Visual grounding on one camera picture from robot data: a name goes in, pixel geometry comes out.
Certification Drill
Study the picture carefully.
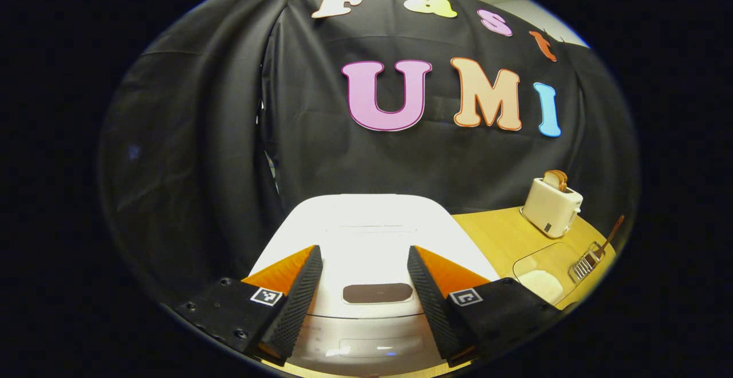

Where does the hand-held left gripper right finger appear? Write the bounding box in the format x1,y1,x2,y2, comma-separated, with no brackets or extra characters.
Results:
407,245,565,367

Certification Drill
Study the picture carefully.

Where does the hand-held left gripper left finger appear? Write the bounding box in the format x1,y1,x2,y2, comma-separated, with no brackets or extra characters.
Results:
174,245,324,367

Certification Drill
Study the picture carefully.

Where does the white rice cooker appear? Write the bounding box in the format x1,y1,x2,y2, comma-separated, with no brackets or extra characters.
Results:
250,194,500,377

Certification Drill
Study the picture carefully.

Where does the white rice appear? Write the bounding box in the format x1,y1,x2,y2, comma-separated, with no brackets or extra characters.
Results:
518,269,565,304

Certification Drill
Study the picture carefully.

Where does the clear plastic container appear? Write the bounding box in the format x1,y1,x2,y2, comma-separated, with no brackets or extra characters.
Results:
513,242,590,307

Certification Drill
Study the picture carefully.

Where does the black backdrop cloth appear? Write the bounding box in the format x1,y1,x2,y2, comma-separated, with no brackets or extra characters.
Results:
98,0,639,304

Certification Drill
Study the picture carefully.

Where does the white toaster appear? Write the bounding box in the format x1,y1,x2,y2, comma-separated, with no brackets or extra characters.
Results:
521,178,584,239

